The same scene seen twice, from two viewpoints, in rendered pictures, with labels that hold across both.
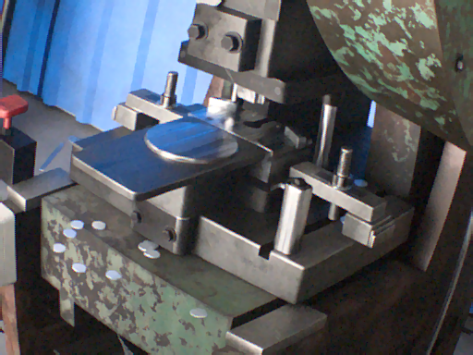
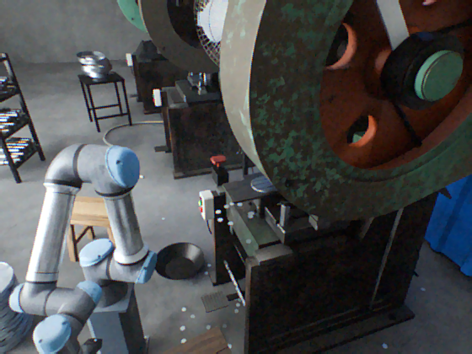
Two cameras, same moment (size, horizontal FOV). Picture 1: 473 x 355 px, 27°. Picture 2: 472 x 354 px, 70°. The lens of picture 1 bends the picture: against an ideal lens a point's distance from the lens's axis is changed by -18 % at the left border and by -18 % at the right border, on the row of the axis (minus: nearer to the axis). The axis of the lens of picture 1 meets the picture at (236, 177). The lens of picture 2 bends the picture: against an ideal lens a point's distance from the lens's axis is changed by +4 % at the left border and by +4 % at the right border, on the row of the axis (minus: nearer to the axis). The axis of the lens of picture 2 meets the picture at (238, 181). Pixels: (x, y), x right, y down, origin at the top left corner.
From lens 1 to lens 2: 0.61 m
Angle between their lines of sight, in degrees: 30
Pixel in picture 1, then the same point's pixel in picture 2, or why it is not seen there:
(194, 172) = (258, 195)
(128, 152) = (243, 185)
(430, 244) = (363, 232)
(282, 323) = (274, 250)
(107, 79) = not seen: hidden behind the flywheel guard
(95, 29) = not seen: hidden behind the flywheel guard
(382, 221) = (322, 221)
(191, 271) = (259, 224)
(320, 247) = (296, 225)
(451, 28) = (279, 169)
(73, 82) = not seen: hidden behind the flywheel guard
